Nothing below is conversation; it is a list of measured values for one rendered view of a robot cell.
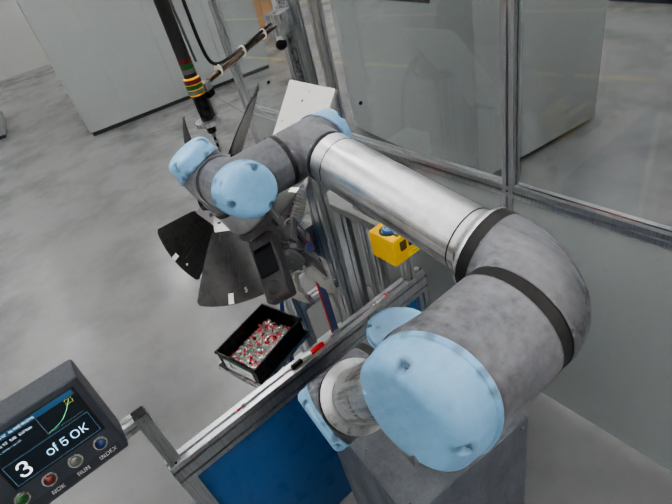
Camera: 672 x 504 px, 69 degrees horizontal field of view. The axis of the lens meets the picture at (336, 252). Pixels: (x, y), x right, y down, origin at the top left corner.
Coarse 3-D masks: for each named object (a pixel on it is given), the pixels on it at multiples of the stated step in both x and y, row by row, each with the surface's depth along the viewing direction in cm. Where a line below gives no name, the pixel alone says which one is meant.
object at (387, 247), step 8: (376, 232) 138; (376, 240) 138; (384, 240) 135; (392, 240) 133; (400, 240) 134; (376, 248) 141; (384, 248) 137; (392, 248) 134; (408, 248) 138; (416, 248) 140; (384, 256) 140; (392, 256) 136; (400, 256) 137; (408, 256) 139; (392, 264) 139
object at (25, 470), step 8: (24, 456) 88; (32, 456) 88; (8, 464) 86; (16, 464) 87; (24, 464) 88; (32, 464) 89; (40, 464) 89; (8, 472) 87; (16, 472) 87; (24, 472) 88; (32, 472) 89; (16, 480) 88; (24, 480) 88
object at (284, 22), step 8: (280, 8) 171; (288, 8) 169; (264, 16) 166; (272, 16) 165; (280, 16) 164; (288, 16) 169; (272, 24) 167; (280, 24) 166; (288, 24) 169; (272, 32) 169; (280, 32) 168; (288, 32) 169
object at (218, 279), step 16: (224, 240) 146; (240, 240) 146; (208, 256) 146; (224, 256) 145; (240, 256) 145; (208, 272) 145; (224, 272) 143; (240, 272) 143; (256, 272) 142; (208, 288) 144; (224, 288) 142; (240, 288) 141; (256, 288) 140; (208, 304) 143; (224, 304) 141
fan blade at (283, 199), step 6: (294, 186) 129; (300, 186) 128; (282, 192) 130; (288, 192) 128; (294, 192) 127; (276, 198) 129; (282, 198) 128; (288, 198) 127; (276, 204) 128; (282, 204) 127; (288, 204) 126; (276, 210) 126; (282, 210) 125
